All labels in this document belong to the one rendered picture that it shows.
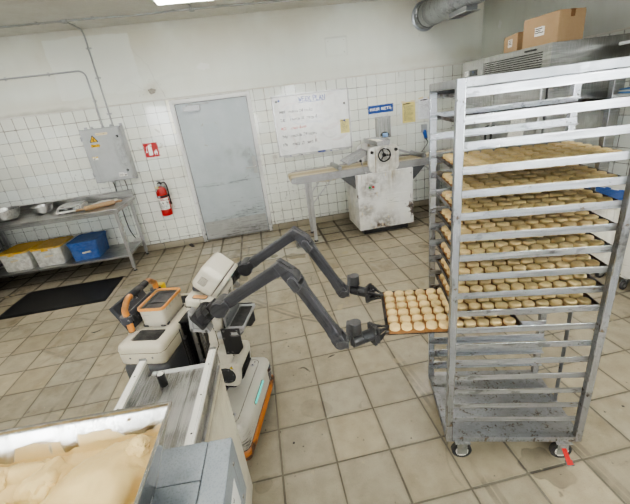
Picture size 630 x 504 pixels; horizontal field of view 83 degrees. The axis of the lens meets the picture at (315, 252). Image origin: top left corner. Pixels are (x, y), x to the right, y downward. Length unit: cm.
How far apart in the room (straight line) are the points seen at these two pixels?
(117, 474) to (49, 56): 568
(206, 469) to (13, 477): 31
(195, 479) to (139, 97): 528
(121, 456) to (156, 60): 528
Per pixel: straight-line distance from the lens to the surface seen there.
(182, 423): 144
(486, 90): 147
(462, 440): 220
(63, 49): 604
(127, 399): 155
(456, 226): 150
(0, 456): 94
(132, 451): 76
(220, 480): 80
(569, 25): 443
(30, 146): 629
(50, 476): 81
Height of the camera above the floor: 180
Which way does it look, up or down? 22 degrees down
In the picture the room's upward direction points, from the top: 7 degrees counter-clockwise
